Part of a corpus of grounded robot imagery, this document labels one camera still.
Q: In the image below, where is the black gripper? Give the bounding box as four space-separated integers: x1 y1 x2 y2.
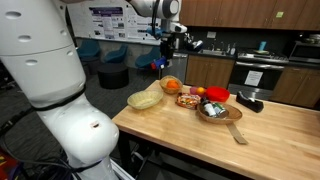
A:
160 33 175 59

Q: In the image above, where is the blue toy brick car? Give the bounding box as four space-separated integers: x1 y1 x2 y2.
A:
151 57 167 70

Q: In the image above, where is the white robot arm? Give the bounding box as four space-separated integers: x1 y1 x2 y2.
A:
0 0 119 180

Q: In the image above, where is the brown wicker basket with ball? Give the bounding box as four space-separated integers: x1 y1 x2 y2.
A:
159 75 183 94

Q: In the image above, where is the light oval wicker basket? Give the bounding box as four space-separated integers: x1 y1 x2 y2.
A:
127 90 163 110

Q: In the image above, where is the stainless steel dishwasher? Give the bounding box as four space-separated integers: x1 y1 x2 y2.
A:
162 53 188 83

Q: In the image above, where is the kitchen sink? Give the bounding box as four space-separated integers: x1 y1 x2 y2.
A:
198 49 226 56

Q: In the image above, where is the teal chair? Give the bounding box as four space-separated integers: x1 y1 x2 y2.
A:
104 44 128 63

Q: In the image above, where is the pink bowl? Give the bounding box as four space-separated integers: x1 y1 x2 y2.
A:
190 86 200 96

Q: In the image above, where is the small orange fruit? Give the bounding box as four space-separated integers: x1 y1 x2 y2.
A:
196 87 206 96

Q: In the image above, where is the orange noodle packet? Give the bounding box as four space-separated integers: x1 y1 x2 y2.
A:
176 93 200 110

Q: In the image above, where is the black round ottoman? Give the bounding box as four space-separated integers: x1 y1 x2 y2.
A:
97 63 129 89

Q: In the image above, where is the red plastic bowl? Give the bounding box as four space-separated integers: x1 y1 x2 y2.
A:
206 86 230 102

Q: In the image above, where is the wooden bowl with cans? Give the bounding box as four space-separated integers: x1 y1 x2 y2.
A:
197 102 242 125

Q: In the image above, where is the stainless steel oven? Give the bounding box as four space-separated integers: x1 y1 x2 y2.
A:
228 48 289 100

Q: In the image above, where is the black tape dispenser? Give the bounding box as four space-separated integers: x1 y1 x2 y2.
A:
236 91 264 113

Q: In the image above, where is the cardboard strip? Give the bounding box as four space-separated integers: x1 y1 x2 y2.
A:
227 123 248 145

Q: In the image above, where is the microwave oven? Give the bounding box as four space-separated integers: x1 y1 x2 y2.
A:
289 41 320 64

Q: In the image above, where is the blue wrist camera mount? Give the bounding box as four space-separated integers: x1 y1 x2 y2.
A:
146 27 163 39

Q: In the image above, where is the wall poster board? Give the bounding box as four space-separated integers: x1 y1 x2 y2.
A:
67 0 160 45

